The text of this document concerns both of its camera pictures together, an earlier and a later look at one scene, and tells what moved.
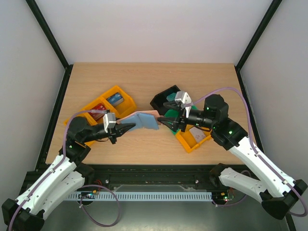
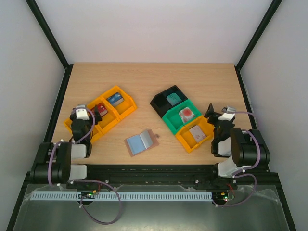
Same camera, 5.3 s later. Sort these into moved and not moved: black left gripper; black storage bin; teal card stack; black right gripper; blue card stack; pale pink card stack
Moved: black left gripper; black right gripper
Not moved: pale pink card stack; black storage bin; blue card stack; teal card stack
